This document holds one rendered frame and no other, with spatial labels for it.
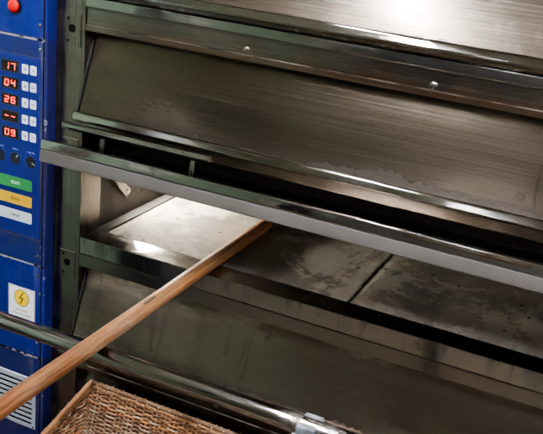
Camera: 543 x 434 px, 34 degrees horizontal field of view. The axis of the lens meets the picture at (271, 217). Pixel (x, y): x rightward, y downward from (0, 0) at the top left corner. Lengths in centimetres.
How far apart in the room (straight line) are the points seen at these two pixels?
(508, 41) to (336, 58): 31
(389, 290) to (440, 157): 40
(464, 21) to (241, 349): 81
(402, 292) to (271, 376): 32
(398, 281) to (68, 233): 73
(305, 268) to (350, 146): 39
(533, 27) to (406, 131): 28
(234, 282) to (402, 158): 45
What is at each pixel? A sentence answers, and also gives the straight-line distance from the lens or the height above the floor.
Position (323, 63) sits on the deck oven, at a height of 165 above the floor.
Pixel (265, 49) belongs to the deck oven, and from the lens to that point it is 165.
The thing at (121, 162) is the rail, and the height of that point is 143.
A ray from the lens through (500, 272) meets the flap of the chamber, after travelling 144.
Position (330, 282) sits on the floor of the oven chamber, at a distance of 185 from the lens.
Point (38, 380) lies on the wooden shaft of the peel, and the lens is 141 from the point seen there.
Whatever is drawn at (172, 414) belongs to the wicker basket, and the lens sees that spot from 197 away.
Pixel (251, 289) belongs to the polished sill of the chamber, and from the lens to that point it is 178.
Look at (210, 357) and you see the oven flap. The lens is 189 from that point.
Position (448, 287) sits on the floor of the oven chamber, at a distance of 192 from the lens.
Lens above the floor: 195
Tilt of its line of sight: 21 degrees down
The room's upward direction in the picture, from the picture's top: 6 degrees clockwise
